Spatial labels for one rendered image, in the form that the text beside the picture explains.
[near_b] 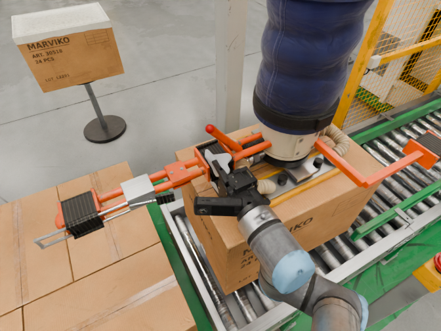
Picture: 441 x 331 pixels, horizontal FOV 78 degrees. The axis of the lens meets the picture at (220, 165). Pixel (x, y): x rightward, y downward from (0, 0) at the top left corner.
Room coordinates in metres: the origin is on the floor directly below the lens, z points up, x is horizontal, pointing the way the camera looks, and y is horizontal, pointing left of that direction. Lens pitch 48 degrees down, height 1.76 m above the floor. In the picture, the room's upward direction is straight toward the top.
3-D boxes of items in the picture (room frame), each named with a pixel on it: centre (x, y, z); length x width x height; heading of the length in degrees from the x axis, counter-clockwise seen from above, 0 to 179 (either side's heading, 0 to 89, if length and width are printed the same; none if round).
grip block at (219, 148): (0.51, 0.02, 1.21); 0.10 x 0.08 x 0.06; 29
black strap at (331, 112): (0.63, -0.20, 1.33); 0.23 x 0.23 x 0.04
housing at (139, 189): (0.41, 0.20, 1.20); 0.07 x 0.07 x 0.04; 29
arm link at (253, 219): (0.32, -0.09, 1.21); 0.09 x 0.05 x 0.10; 119
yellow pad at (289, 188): (0.55, -0.25, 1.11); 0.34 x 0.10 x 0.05; 119
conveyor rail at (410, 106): (1.30, -0.75, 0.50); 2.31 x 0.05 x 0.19; 118
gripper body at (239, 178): (0.39, -0.05, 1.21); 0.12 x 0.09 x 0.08; 29
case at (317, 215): (0.63, -0.20, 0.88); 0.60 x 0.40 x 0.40; 117
